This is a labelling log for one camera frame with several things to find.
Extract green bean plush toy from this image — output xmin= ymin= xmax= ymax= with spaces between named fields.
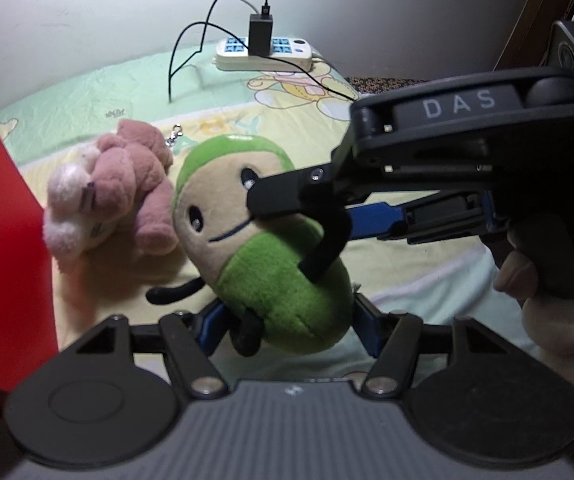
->
xmin=146 ymin=134 xmax=353 ymax=356

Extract pink teddy bear plush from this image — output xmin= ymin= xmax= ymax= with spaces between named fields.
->
xmin=90 ymin=119 xmax=178 ymax=256

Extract small white bunny plush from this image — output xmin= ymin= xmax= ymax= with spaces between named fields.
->
xmin=43 ymin=144 xmax=118 ymax=273

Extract person's right hand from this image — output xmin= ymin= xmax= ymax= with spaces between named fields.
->
xmin=494 ymin=249 xmax=574 ymax=385

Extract pastel cartoon bed sheet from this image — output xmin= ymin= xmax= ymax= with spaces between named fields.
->
xmin=0 ymin=54 xmax=533 ymax=351

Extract white power strip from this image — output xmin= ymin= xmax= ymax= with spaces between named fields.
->
xmin=211 ymin=34 xmax=316 ymax=74

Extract black charger plug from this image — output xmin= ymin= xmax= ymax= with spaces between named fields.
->
xmin=247 ymin=13 xmax=273 ymax=56

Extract red cardboard box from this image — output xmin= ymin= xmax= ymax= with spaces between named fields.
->
xmin=0 ymin=140 xmax=58 ymax=392

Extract black charging cable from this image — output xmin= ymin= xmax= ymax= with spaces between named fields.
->
xmin=167 ymin=0 xmax=361 ymax=106

